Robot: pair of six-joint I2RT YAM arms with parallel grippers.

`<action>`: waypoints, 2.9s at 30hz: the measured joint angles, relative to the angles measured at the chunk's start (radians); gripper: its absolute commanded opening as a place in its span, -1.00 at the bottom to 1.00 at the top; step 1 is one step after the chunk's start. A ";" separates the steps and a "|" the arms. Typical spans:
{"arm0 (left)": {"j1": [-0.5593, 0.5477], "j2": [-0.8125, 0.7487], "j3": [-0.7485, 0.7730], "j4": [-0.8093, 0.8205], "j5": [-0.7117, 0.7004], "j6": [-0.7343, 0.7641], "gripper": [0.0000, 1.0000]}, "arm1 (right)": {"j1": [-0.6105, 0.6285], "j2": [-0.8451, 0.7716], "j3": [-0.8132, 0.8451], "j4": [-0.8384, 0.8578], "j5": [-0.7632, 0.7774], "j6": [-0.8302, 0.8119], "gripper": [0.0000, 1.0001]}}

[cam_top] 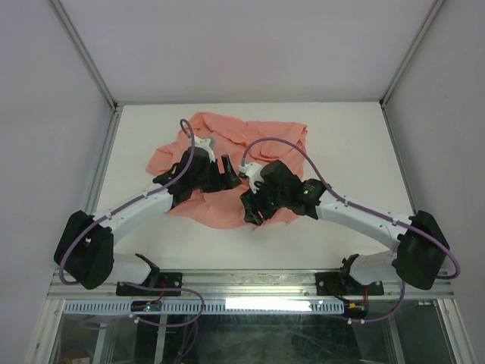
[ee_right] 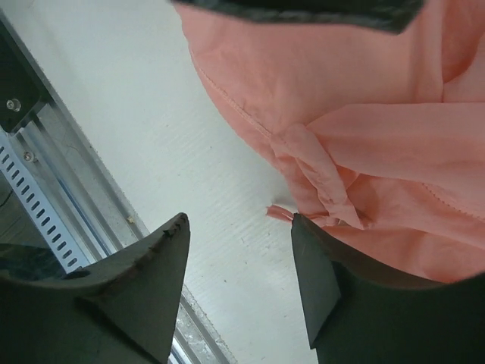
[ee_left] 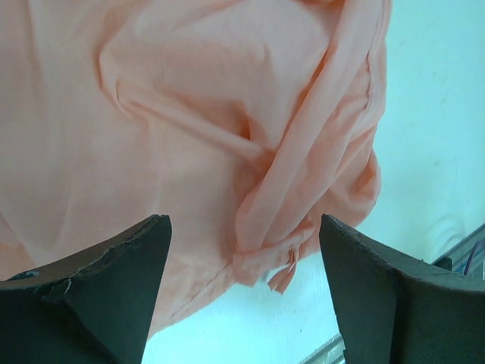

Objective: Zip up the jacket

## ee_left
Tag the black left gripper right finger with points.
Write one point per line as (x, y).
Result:
(394, 308)

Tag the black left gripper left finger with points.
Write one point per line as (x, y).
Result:
(95, 306)

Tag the peach pink zip jacket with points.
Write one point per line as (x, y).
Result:
(244, 121)

